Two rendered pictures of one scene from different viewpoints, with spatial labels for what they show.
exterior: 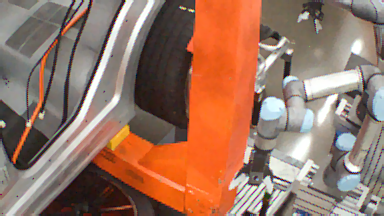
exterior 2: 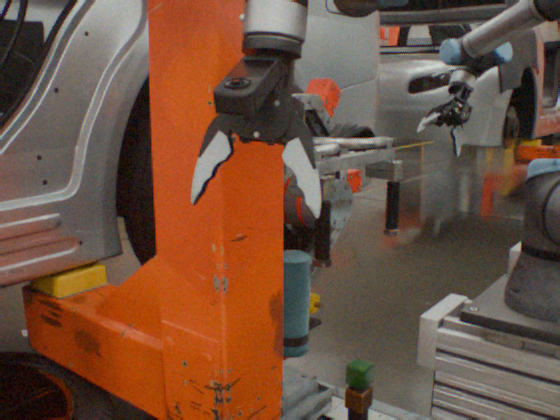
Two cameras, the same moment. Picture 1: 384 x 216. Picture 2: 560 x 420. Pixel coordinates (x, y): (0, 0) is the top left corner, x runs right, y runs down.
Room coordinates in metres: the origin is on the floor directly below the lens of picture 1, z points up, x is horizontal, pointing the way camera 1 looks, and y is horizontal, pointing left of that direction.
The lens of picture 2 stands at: (0.71, -0.33, 1.15)
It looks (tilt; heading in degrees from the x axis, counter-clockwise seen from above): 12 degrees down; 8
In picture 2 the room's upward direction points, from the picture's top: straight up
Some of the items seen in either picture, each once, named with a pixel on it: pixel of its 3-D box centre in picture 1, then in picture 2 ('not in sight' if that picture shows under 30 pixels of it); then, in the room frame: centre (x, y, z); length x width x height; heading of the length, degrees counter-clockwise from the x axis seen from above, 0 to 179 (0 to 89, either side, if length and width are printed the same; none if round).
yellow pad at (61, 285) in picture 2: (109, 131); (67, 276); (1.91, 0.34, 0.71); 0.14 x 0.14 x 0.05; 60
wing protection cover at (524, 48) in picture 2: not in sight; (508, 57); (5.01, -1.39, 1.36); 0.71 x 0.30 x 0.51; 150
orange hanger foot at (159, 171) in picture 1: (140, 151); (111, 297); (1.82, 0.19, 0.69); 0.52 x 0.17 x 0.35; 60
